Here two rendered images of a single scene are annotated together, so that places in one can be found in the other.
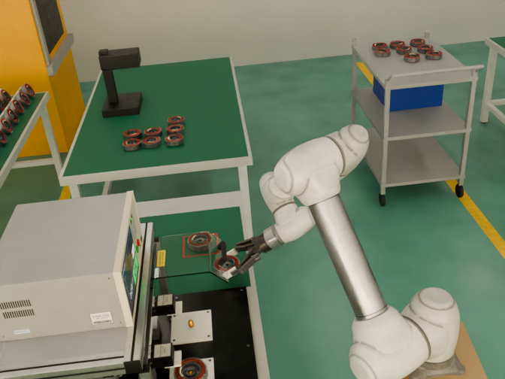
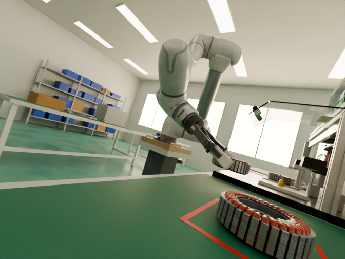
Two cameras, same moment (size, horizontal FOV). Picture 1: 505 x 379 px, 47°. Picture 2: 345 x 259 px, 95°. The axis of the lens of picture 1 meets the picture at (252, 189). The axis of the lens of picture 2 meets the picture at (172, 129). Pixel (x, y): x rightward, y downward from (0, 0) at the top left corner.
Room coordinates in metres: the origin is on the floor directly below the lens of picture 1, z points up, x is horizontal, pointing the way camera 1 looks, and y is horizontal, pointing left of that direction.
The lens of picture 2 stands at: (2.40, 0.27, 0.84)
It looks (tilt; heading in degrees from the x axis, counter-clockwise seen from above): 3 degrees up; 217
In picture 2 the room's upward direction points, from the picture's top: 17 degrees clockwise
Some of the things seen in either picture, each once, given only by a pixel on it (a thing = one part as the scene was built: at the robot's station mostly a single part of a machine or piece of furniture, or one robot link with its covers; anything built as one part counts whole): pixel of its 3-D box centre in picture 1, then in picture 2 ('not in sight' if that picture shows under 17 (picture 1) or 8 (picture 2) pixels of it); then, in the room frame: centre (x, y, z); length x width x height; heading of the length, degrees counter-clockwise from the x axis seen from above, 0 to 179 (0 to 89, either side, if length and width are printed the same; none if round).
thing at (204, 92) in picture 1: (170, 152); not in sight; (3.84, 0.58, 0.38); 1.85 x 1.10 x 0.75; 3
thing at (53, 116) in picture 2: not in sight; (52, 116); (0.55, -6.05, 0.38); 0.42 x 0.36 x 0.21; 94
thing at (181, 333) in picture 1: (191, 326); (280, 187); (1.60, 0.27, 0.78); 0.15 x 0.15 x 0.01; 3
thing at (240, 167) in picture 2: (226, 266); (230, 163); (1.88, 0.13, 0.82); 0.11 x 0.11 x 0.04
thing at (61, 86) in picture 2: not in sight; (61, 86); (0.58, -6.05, 1.41); 0.42 x 0.28 x 0.26; 95
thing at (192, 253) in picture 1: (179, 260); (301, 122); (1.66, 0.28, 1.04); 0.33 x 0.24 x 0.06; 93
